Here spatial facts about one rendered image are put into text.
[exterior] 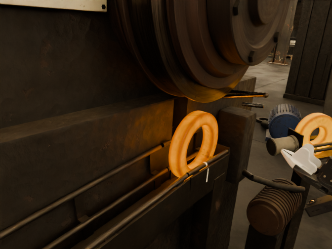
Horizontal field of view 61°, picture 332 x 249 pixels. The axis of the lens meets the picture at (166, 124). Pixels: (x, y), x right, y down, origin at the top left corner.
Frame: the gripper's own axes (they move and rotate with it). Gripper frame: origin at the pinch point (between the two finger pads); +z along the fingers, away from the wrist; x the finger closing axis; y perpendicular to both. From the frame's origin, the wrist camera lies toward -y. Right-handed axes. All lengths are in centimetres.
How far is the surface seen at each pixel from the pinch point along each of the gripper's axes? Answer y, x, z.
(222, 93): 9.5, 10.0, 18.3
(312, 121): 0.6, -31.8, 2.4
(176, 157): -4.9, 22.5, 16.8
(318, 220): -71, -97, -23
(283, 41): -93, -831, 281
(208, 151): -7.8, 8.2, 15.9
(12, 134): 4, 55, 28
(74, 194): -8, 46, 21
